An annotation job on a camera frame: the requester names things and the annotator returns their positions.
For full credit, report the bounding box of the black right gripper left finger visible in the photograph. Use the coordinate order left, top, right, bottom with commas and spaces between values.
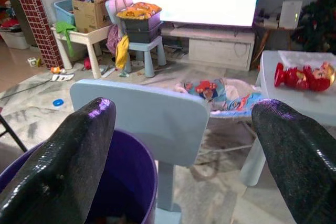
0, 97, 117, 224

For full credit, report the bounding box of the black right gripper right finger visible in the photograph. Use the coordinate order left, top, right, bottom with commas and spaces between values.
251, 98, 336, 224

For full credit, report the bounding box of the purple rubbish bin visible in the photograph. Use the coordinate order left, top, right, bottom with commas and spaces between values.
0, 129, 159, 224

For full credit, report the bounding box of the blue plastic storage bin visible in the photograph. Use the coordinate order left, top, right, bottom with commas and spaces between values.
53, 0, 77, 26

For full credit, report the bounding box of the black metal stand leg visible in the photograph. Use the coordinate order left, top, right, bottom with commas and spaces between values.
0, 113, 29, 153

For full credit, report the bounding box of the blue round lid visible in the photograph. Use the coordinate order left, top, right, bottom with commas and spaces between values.
52, 98, 66, 109

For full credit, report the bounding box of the small light blue plastic table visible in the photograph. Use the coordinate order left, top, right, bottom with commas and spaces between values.
239, 49, 336, 187

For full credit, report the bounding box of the red toy doll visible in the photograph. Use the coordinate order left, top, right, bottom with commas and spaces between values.
274, 61, 336, 93

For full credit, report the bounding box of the black white paper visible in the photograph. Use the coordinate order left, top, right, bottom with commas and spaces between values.
50, 73, 76, 82

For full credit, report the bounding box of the orange white toy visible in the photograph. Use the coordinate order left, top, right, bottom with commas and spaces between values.
49, 66, 67, 75

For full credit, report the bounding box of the light blue plastic chair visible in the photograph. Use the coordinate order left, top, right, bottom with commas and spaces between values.
104, 0, 167, 78
69, 79, 211, 220

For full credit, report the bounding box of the white cloth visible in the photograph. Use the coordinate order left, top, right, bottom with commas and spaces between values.
277, 50, 336, 78

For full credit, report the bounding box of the white toy cube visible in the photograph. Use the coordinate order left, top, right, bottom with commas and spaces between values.
27, 57, 42, 68

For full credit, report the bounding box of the baby bouncer with cartoon blanket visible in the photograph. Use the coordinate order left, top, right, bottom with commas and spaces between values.
175, 76, 264, 116

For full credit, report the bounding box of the yellow cloth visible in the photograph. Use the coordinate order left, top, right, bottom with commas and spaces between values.
114, 34, 130, 69

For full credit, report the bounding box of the small white table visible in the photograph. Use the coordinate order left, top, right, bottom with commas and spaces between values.
50, 24, 114, 80

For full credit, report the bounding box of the white storage box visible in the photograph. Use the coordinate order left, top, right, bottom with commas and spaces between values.
0, 29, 30, 50

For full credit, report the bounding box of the pink cloth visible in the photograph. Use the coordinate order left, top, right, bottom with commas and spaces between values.
106, 24, 123, 56

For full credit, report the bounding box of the green cloth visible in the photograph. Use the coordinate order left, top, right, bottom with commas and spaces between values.
55, 21, 78, 58

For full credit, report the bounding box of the wooden side table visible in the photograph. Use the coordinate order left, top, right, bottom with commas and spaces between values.
250, 20, 299, 70

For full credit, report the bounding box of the white television stand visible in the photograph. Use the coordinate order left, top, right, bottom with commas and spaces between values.
161, 25, 256, 72

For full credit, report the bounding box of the decorated christmas tree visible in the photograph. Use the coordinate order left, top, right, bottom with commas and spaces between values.
291, 0, 336, 54

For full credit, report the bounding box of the red brick pattern pillar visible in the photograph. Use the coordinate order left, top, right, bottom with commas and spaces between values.
8, 0, 65, 70

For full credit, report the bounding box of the white box device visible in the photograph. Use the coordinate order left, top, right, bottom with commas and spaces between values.
279, 0, 303, 29

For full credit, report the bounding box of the brown cardboard box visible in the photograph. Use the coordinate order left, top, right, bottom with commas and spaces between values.
71, 0, 122, 34

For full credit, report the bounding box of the dark grey storage box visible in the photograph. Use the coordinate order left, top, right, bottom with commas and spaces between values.
119, 12, 163, 33
125, 21, 164, 44

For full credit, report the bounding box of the orange patterned cushion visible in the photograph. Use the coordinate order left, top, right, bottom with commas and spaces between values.
116, 2, 163, 20

